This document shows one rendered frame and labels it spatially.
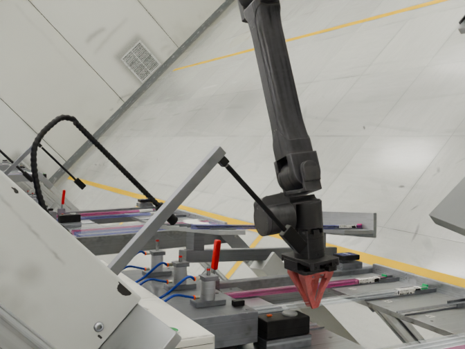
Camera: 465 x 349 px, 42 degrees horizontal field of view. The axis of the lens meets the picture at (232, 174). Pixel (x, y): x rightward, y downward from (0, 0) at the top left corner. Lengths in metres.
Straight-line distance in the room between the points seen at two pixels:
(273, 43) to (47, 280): 0.75
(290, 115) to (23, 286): 0.70
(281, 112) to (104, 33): 7.91
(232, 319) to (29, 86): 7.89
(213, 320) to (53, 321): 0.35
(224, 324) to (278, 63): 0.52
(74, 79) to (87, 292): 8.25
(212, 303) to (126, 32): 8.25
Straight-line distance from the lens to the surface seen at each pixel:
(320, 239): 1.12
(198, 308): 0.91
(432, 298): 1.31
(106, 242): 1.98
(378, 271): 1.49
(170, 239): 2.05
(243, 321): 0.90
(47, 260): 0.56
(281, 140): 1.12
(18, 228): 0.55
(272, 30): 1.19
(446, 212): 1.72
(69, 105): 8.74
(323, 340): 0.99
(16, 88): 8.63
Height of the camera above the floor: 1.63
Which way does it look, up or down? 22 degrees down
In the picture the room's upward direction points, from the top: 42 degrees counter-clockwise
